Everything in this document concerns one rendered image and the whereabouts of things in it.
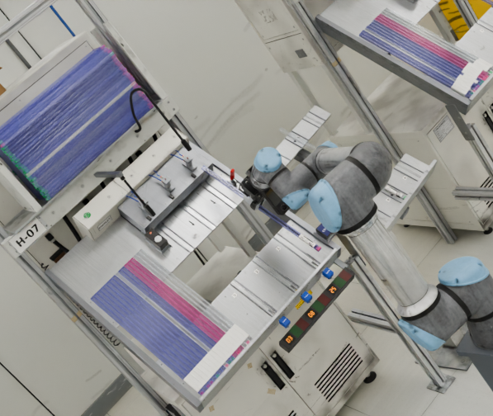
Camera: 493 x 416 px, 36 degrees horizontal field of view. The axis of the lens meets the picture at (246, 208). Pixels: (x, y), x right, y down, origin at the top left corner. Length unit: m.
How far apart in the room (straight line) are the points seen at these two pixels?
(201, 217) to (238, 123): 1.99
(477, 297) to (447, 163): 1.34
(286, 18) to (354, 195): 1.61
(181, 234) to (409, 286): 0.97
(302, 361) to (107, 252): 0.84
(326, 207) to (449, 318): 0.44
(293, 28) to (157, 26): 1.30
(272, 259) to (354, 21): 1.10
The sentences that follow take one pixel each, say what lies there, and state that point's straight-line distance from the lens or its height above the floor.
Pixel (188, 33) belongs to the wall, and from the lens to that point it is 4.50.
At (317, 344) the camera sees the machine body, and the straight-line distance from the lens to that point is 2.95.
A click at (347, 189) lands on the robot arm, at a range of 1.79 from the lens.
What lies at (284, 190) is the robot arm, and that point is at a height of 1.09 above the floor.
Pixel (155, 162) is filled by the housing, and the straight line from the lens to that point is 2.70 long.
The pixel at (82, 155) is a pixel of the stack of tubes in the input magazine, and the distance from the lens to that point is 2.62.
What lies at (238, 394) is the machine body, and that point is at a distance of 2.81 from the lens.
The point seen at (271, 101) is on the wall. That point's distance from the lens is 4.71.
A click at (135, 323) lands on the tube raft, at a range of 2.50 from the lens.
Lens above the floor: 1.89
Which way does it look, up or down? 21 degrees down
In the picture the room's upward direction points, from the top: 38 degrees counter-clockwise
